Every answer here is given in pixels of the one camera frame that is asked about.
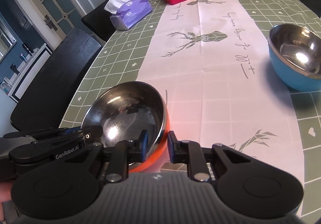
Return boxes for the orange steel-lined bowl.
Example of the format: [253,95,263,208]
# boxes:
[81,81,170,173]

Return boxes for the person's hand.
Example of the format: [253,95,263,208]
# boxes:
[0,181,14,203]

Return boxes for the black chair near left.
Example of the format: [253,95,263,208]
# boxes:
[10,28,102,131]

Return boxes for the black chair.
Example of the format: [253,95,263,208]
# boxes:
[10,28,102,131]
[81,0,116,41]

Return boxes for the black chair far left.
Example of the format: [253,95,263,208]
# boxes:
[81,0,116,41]

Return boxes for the purple tissue pack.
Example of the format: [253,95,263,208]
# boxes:
[104,0,152,31]

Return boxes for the blue steel-lined bowl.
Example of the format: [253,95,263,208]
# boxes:
[268,23,320,92]

